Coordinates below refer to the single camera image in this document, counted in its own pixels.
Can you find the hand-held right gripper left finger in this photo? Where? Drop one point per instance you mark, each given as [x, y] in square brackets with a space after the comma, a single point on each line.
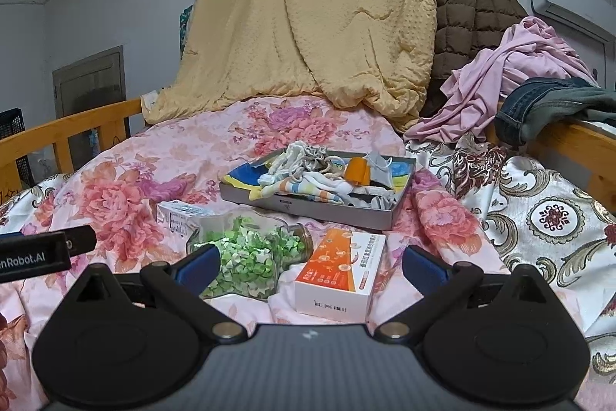
[199, 269]

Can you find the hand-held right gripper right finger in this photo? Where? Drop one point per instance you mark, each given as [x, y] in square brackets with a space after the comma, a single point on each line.
[426, 266]

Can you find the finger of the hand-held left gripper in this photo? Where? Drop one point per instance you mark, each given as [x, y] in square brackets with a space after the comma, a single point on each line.
[81, 240]

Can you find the grey sock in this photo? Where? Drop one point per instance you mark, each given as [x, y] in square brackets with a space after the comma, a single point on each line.
[385, 201]

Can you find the grey face mask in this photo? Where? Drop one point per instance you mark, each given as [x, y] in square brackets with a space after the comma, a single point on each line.
[382, 168]

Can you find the grey tray box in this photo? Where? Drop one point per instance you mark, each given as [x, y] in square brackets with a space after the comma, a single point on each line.
[298, 213]

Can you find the orange fabric piece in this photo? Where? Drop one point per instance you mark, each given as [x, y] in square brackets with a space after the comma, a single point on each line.
[358, 170]

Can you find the pastel striped sock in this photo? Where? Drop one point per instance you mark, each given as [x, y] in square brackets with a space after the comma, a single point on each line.
[293, 190]

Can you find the white ruffled sock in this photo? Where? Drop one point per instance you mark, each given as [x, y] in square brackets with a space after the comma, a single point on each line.
[288, 160]

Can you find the glass jar of green stars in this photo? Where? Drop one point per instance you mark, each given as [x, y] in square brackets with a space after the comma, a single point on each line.
[250, 257]

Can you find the white blue small box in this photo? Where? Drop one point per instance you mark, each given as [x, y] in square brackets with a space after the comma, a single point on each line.
[185, 218]

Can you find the pink floral bedsheet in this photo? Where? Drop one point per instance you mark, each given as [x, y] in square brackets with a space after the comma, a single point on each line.
[134, 180]

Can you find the orange white carton box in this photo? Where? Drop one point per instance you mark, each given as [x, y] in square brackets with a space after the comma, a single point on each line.
[341, 276]

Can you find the black plastic crate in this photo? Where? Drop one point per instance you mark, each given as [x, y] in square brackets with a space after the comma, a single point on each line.
[10, 146]

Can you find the white gold patterned satin sheet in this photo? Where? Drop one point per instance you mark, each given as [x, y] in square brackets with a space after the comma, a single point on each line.
[539, 218]

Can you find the grey door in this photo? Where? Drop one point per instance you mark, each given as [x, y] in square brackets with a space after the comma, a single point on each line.
[89, 83]

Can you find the blue denim jeans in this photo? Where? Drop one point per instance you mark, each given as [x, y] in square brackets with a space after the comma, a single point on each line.
[544, 103]

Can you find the pink garment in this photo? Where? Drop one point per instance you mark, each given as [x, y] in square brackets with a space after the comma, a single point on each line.
[505, 69]

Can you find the brown quilted jacket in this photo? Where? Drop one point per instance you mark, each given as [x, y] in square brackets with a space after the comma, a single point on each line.
[471, 16]

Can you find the yellow quilt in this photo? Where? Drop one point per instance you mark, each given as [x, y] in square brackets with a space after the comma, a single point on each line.
[298, 21]

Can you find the wooden bed side rail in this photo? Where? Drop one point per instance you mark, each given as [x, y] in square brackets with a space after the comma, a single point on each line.
[572, 146]
[62, 131]

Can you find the teal wall poster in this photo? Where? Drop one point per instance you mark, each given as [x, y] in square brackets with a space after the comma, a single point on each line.
[186, 28]

